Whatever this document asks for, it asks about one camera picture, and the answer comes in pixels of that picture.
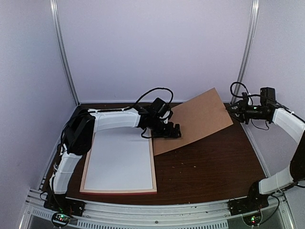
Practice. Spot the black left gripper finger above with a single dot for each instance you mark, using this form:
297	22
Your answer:
161	135
176	132

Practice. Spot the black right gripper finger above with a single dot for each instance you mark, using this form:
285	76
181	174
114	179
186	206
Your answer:
235	116
235	106

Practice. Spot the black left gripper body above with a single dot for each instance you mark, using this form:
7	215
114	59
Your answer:
157	127

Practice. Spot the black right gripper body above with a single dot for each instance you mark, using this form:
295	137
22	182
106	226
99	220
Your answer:
253	112

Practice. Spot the brown backing board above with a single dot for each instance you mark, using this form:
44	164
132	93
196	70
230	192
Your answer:
198	118

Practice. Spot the dark painting photo print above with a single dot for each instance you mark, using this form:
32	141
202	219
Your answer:
119	162

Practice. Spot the light wood picture frame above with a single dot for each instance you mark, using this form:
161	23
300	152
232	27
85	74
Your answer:
153	167

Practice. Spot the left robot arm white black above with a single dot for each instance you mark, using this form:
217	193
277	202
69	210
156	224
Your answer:
117	147

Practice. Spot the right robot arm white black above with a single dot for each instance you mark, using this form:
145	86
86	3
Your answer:
293	126

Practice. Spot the right controller board with leds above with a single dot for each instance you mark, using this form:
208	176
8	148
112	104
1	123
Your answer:
252	220

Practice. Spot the controller board with leds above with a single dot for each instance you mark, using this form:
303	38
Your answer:
252	220
59	219

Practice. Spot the left controller board with leds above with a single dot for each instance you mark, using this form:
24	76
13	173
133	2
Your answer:
59	219

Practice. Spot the right camera cable black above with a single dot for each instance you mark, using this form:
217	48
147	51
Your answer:
239	91

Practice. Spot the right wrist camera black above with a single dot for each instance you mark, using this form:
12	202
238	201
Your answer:
267	96

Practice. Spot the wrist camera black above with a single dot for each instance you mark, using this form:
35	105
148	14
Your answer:
159	108
267	96

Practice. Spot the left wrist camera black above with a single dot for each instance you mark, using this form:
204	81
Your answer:
159	108

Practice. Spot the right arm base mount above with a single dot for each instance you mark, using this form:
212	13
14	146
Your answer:
247	205

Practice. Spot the right aluminium corner post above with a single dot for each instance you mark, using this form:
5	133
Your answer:
249	39

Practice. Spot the aluminium corner post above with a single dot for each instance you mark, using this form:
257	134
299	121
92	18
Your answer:
249	39
63	55

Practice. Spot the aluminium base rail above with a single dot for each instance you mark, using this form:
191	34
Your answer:
209	215

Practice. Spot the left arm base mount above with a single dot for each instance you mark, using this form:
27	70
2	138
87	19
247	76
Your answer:
60	203

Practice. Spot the left aluminium corner post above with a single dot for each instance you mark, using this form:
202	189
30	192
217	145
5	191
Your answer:
63	55

